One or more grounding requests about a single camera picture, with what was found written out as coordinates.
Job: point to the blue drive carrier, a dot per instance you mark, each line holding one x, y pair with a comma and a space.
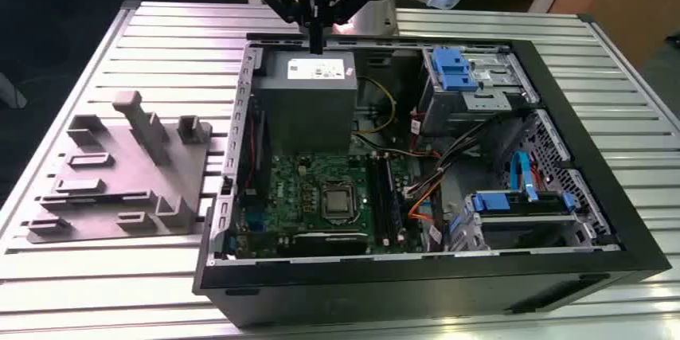
450, 73

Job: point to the grey power supply unit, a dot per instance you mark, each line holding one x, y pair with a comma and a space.
302, 117

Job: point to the metal drive cage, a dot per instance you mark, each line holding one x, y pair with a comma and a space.
488, 101

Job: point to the green motherboard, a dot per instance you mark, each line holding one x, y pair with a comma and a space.
297, 196

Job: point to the silver CPU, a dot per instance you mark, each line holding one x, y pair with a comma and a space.
337, 202

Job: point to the grey parts rack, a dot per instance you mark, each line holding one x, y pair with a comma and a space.
132, 165

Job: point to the grey chair base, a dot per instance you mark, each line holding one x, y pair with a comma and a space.
13, 93

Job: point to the hard disk in blue carrier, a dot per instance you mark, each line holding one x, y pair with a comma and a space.
490, 200

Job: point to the black graphics card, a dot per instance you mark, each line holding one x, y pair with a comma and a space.
329, 242

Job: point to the black PC case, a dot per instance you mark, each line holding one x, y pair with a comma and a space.
372, 296

